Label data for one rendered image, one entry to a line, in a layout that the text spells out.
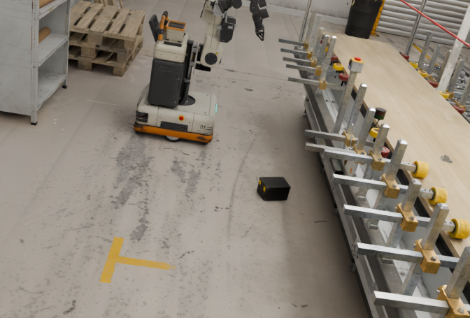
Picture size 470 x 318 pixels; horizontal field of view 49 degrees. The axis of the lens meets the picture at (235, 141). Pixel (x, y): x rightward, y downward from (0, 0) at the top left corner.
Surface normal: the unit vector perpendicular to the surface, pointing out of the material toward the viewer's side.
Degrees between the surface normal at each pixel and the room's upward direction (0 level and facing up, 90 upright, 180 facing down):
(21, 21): 90
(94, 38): 90
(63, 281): 0
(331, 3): 90
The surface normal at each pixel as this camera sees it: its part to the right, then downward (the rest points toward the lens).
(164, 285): 0.18, -0.88
